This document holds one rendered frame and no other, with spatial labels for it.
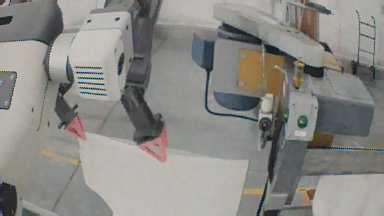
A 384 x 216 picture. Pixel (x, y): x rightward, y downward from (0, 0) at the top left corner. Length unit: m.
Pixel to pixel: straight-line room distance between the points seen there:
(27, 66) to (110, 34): 0.18
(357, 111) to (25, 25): 0.81
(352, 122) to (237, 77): 0.52
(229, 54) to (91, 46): 0.74
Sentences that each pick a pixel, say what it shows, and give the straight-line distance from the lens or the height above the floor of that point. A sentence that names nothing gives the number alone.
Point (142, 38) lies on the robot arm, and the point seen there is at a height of 1.36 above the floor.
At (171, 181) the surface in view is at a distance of 1.21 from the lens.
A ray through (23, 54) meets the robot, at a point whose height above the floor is 1.47.
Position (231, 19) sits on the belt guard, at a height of 1.39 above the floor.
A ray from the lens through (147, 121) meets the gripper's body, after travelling 1.13.
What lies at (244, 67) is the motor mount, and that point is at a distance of 1.31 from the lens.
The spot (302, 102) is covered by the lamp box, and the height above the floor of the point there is 1.33.
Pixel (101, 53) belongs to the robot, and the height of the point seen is 1.47.
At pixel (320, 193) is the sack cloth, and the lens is 1.28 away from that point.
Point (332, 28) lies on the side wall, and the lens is 6.29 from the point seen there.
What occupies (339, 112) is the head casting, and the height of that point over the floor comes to 1.30.
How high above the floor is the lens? 1.65
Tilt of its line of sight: 23 degrees down
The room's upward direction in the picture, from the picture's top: 4 degrees clockwise
